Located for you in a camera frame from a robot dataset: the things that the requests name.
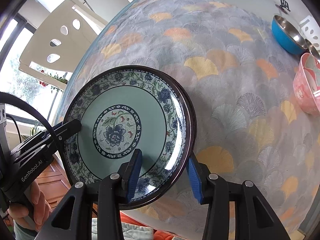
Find large floral black-rimmed plate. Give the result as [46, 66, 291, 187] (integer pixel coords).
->
[61, 65, 196, 210]

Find pink cartoon ceramic bowl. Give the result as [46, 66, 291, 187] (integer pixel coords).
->
[293, 53, 319, 116]

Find blue steel bowl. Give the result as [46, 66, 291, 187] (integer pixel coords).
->
[271, 15, 308, 55]

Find pink steel bowl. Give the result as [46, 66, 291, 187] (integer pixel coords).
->
[305, 39, 320, 61]

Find left hand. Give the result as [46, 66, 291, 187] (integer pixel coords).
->
[7, 179, 53, 231]

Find patterned fan-motif tablecloth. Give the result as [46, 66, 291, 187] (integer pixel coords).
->
[56, 0, 319, 232]

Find white chair left side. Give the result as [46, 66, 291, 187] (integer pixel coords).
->
[19, 0, 107, 90]

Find white chair right side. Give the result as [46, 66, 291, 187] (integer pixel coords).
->
[299, 15, 320, 50]

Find black phone stand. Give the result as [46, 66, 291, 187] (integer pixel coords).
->
[276, 0, 291, 14]

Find black cable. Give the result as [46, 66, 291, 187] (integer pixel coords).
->
[0, 91, 60, 153]

